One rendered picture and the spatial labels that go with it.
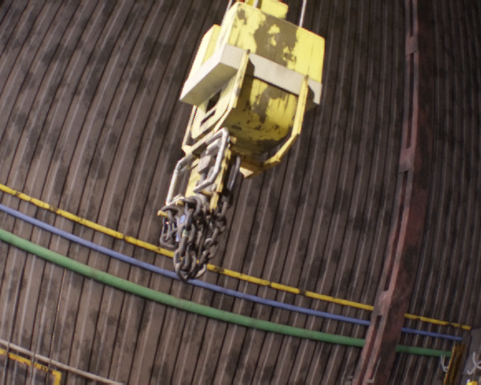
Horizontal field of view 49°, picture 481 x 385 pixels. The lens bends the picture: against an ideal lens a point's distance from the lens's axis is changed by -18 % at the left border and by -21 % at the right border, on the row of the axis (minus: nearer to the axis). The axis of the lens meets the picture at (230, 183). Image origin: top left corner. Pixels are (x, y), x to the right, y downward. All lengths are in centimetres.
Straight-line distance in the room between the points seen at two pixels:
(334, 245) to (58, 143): 362
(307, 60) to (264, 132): 30
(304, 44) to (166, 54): 552
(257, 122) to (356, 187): 627
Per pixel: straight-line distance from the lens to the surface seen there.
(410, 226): 701
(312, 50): 209
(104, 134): 700
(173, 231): 197
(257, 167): 203
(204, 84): 206
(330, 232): 781
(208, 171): 196
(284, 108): 194
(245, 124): 192
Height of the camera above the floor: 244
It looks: 18 degrees up
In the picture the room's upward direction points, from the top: 14 degrees clockwise
